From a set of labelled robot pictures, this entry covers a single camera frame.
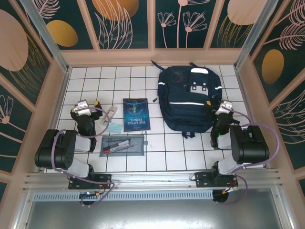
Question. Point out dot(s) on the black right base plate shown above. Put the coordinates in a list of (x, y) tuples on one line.
[(202, 179)]

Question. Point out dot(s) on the aluminium mounting rail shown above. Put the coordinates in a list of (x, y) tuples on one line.
[(155, 177)]

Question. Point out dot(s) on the aluminium frame post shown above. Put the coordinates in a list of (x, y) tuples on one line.
[(45, 33), (256, 33)]

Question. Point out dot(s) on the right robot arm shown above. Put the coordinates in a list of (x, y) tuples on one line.
[(250, 145)]

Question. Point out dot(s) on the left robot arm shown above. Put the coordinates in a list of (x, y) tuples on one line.
[(57, 150)]

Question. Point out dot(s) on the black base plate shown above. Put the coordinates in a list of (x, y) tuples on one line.
[(202, 179), (102, 180)]

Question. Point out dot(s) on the blue Little Prince book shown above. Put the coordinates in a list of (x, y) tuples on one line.
[(137, 114)]

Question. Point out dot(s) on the clear plastic ruler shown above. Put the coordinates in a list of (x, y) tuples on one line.
[(108, 116)]

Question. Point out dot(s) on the grey mesh pencil case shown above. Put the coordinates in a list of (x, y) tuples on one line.
[(135, 151)]

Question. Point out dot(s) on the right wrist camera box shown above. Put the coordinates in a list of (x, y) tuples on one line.
[(225, 106)]

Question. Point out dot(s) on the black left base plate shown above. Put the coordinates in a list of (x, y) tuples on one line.
[(102, 180)]

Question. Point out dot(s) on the grey metal sheet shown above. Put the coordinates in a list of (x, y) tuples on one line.
[(152, 214)]

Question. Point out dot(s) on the navy blue backpack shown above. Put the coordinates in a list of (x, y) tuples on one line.
[(181, 112)]

